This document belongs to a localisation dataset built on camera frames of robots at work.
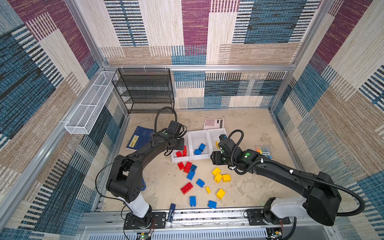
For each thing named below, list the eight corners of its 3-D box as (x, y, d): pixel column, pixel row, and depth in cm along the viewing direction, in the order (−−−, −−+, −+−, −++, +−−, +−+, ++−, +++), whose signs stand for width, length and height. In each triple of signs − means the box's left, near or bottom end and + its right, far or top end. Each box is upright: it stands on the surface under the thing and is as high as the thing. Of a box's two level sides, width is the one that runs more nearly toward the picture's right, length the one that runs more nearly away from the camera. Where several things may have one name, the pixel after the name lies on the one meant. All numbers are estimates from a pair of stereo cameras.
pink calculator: (203, 129, 112) (203, 125, 108) (204, 120, 117) (204, 116, 113) (223, 131, 110) (224, 127, 107) (223, 122, 116) (224, 118, 112)
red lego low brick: (184, 195, 83) (184, 194, 81) (180, 190, 84) (180, 189, 83) (193, 187, 85) (193, 186, 84) (189, 182, 87) (189, 181, 86)
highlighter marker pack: (257, 159, 96) (259, 157, 94) (254, 147, 102) (255, 145, 100) (273, 159, 96) (274, 157, 94) (268, 147, 102) (270, 145, 100)
